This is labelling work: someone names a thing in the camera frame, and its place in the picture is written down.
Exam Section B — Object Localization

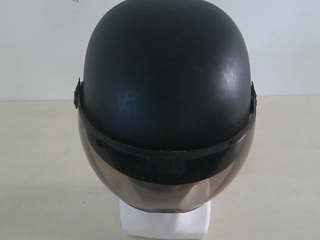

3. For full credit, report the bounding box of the black helmet with tinted visor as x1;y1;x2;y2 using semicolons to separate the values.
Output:
74;0;257;213

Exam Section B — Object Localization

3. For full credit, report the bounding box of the white mannequin head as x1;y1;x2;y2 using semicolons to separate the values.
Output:
119;200;211;240

